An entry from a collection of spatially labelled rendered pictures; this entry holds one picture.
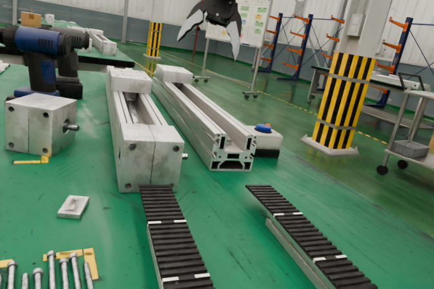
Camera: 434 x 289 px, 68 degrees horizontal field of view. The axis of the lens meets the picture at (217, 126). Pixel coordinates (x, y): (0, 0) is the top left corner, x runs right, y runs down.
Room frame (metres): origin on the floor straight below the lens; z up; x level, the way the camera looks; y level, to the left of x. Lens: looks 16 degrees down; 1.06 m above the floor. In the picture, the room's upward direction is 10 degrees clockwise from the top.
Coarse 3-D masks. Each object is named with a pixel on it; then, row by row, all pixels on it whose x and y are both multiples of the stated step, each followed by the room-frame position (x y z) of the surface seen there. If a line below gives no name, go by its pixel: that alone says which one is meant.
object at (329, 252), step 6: (318, 246) 0.38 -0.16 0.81; (324, 246) 0.38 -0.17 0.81; (330, 246) 0.38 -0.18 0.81; (306, 252) 0.36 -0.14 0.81; (312, 252) 0.36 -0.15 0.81; (318, 252) 0.36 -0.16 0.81; (324, 252) 0.36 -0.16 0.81; (330, 252) 0.37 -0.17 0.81; (336, 252) 0.37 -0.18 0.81; (312, 258) 0.35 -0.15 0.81
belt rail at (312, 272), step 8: (272, 216) 0.45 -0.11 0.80; (272, 224) 0.45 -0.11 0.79; (280, 224) 0.43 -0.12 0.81; (272, 232) 0.44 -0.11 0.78; (280, 232) 0.43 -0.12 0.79; (280, 240) 0.42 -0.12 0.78; (288, 240) 0.41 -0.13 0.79; (288, 248) 0.40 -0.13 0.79; (296, 248) 0.39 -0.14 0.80; (296, 256) 0.38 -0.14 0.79; (304, 256) 0.37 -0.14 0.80; (304, 264) 0.37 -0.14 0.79; (312, 264) 0.35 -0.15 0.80; (304, 272) 0.36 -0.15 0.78; (312, 272) 0.35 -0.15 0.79; (320, 272) 0.34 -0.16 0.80; (312, 280) 0.35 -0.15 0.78; (320, 280) 0.34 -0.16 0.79; (328, 280) 0.33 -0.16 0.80; (320, 288) 0.33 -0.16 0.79; (328, 288) 0.33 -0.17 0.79
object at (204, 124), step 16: (160, 80) 1.22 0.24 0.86; (160, 96) 1.19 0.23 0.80; (176, 96) 0.97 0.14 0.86; (192, 96) 1.06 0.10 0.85; (176, 112) 0.95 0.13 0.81; (192, 112) 0.80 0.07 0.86; (208, 112) 0.90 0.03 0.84; (224, 112) 0.84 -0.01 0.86; (192, 128) 0.78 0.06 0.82; (208, 128) 0.68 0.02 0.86; (224, 128) 0.78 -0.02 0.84; (240, 128) 0.71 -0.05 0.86; (192, 144) 0.76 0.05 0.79; (208, 144) 0.66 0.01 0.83; (224, 144) 0.65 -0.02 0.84; (240, 144) 0.68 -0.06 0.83; (208, 160) 0.65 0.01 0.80; (224, 160) 0.65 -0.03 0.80; (240, 160) 0.66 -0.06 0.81
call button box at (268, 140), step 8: (256, 128) 0.81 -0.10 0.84; (264, 136) 0.77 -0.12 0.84; (272, 136) 0.78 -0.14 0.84; (280, 136) 0.79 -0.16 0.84; (256, 144) 0.77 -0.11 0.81; (264, 144) 0.78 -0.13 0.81; (272, 144) 0.78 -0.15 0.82; (280, 144) 0.79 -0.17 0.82; (256, 152) 0.77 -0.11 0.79; (264, 152) 0.78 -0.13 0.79; (272, 152) 0.79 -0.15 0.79
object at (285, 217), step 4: (300, 212) 0.46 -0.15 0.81; (276, 216) 0.44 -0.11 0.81; (280, 216) 0.44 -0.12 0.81; (284, 216) 0.44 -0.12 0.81; (288, 216) 0.44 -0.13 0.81; (292, 216) 0.45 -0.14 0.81; (296, 216) 0.44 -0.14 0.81; (300, 216) 0.45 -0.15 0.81; (304, 216) 0.45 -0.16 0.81; (276, 220) 0.43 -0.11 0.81; (280, 220) 0.43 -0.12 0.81; (284, 220) 0.43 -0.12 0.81; (288, 220) 0.43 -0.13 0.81; (292, 220) 0.44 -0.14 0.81; (296, 220) 0.44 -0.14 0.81
